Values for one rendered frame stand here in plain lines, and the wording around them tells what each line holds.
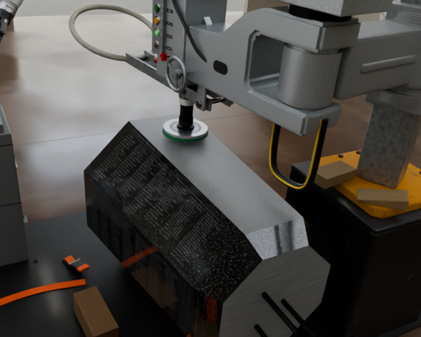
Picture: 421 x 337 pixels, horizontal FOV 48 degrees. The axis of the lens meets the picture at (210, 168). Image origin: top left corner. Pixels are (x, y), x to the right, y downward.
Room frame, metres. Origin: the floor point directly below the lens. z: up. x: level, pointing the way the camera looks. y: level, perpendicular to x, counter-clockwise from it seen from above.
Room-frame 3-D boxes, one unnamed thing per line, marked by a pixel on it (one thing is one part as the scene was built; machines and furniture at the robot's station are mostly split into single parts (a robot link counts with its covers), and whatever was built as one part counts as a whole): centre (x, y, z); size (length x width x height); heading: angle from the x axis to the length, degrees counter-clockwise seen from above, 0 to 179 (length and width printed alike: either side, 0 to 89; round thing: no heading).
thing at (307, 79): (1.55, -0.30, 1.37); 0.19 x 0.19 x 0.20
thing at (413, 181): (1.96, -0.80, 0.76); 0.49 x 0.49 x 0.05; 29
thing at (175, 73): (1.88, 0.14, 1.22); 0.15 x 0.10 x 0.15; 41
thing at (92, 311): (1.59, 0.48, 0.07); 0.30 x 0.12 x 0.12; 34
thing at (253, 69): (1.74, -0.11, 1.33); 0.74 x 0.23 x 0.49; 41
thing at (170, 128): (2.05, 0.13, 0.90); 0.21 x 0.21 x 0.01
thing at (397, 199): (1.73, -0.74, 0.80); 0.20 x 0.10 x 0.05; 76
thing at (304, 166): (1.96, -0.80, 0.37); 0.66 x 0.66 x 0.74; 29
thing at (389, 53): (1.84, -0.65, 1.39); 0.74 x 0.34 x 0.25; 129
